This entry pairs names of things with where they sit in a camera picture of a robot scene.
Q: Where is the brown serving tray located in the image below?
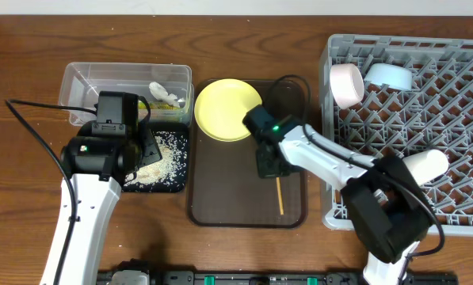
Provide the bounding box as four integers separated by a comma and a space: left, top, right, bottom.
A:
185, 78, 309, 230

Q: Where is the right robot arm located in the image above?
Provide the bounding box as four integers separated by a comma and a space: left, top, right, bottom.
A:
242, 105, 448, 284

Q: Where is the wooden chopstick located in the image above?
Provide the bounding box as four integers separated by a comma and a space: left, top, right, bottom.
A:
276, 177, 284, 215

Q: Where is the yellow plate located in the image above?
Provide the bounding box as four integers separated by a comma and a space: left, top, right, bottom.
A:
194, 78, 262, 142

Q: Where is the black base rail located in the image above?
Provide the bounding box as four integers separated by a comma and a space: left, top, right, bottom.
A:
97, 259, 459, 285

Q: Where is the black waste tray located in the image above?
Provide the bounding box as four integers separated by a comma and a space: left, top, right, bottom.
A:
77, 120, 190, 194

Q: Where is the light blue bowl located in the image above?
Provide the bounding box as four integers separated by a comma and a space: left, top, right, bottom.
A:
364, 63, 413, 91

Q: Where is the white cup green inside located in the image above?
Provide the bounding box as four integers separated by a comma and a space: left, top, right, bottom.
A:
403, 150, 449, 186

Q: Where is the green snack wrapper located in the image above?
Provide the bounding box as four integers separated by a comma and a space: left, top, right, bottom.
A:
138, 101, 181, 111

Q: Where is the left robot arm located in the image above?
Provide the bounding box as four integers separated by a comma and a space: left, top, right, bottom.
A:
41, 91, 162, 284

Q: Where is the white tissue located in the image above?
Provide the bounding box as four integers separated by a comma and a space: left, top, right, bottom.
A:
149, 82, 185, 108

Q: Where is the grey dishwasher rack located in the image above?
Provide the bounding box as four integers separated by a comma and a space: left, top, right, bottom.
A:
319, 34, 473, 237

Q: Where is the pile of rice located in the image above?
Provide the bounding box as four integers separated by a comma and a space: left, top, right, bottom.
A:
124, 131, 189, 193

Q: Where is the clear plastic waste bin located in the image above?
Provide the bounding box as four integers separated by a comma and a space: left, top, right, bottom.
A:
59, 63, 194, 126

